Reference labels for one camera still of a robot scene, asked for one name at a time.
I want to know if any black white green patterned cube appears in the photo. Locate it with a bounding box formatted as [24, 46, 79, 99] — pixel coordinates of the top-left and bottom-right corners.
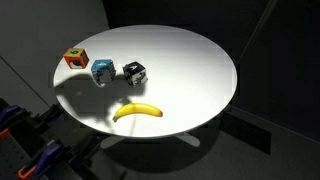
[121, 61, 149, 88]

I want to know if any blue top patterned cube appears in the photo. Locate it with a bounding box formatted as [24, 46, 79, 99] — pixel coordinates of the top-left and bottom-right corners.
[90, 59, 117, 88]

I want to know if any orange cube with green number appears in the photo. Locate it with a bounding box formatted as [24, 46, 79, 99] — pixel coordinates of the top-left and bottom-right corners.
[63, 47, 90, 70]

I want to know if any yellow banana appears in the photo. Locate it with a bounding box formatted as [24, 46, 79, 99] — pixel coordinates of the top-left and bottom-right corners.
[112, 102, 164, 123]

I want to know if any white table base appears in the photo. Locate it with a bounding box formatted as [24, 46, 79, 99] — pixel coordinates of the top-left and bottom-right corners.
[99, 131, 201, 150]

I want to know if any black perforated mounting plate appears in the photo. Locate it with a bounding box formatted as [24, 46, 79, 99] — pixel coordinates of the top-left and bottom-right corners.
[0, 133, 38, 180]

